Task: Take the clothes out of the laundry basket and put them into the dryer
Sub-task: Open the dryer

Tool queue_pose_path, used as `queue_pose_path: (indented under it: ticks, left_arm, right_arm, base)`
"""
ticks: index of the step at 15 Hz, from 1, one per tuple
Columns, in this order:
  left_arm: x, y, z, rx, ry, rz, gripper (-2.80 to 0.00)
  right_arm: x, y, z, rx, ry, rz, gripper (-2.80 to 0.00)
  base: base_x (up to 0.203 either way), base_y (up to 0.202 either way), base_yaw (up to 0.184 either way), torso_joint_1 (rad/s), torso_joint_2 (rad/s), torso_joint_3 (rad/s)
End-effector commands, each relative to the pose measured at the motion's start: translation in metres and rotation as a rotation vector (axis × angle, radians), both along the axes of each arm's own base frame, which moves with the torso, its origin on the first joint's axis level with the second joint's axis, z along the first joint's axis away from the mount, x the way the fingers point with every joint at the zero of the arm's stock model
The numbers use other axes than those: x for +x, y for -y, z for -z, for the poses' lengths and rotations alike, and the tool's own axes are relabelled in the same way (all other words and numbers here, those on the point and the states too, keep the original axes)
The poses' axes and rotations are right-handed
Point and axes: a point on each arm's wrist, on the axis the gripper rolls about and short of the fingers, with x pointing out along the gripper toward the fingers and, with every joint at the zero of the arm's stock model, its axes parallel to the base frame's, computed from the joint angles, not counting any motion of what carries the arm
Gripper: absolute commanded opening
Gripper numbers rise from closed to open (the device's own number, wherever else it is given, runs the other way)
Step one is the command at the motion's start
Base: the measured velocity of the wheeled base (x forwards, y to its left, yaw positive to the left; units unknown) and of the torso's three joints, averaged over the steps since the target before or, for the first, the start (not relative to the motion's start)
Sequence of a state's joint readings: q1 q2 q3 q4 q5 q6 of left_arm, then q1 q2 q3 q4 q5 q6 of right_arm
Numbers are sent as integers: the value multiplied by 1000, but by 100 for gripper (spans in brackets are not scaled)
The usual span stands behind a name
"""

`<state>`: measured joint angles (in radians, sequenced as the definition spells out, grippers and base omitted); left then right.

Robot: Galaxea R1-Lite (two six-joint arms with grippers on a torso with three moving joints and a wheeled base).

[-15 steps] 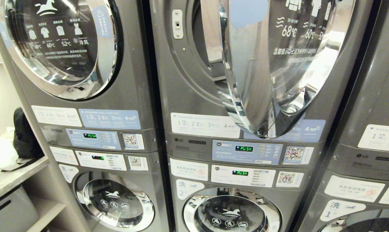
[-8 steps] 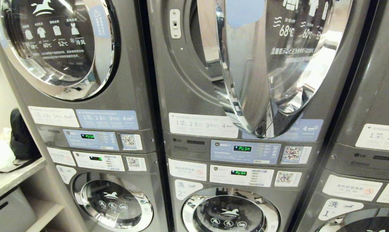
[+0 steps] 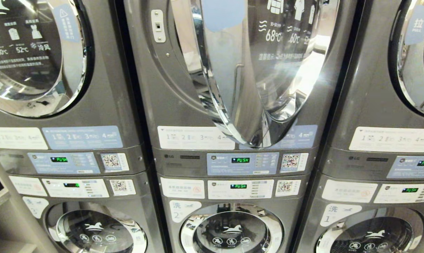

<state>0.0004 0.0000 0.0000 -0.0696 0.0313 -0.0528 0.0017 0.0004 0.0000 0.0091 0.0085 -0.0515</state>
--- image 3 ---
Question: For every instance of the grey front-load washer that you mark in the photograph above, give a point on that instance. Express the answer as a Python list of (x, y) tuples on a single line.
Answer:
[(312, 207), (293, 211), (146, 200)]

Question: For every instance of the grey stacked dryer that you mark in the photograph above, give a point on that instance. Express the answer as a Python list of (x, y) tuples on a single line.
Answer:
[(111, 102), (162, 102), (366, 91)]

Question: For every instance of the round chrome dryer door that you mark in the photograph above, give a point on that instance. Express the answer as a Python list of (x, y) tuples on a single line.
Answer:
[(243, 88), (39, 52), (414, 70)]

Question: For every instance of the round chrome washer door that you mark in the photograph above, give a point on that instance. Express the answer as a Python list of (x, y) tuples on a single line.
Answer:
[(96, 232), (231, 232), (370, 235)]

